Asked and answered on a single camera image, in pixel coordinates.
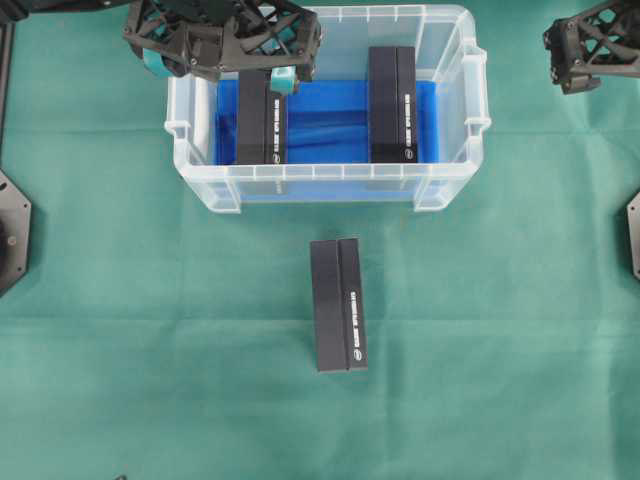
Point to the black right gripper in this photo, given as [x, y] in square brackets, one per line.
[600, 41]

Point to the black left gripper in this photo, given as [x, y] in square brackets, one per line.
[210, 38]

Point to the black d435i box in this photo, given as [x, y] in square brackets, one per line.
[392, 115]
[262, 121]

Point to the black D415 box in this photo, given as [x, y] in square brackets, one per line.
[339, 321]

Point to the blue liner in case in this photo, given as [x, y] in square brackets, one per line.
[327, 124]

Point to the clear plastic storage case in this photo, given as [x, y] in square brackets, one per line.
[452, 106]

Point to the green table cloth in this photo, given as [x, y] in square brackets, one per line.
[155, 339]

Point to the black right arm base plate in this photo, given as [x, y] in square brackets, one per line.
[633, 219]

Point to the black aluminium frame rail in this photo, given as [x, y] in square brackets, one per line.
[7, 40]

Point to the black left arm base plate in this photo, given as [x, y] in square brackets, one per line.
[15, 231]

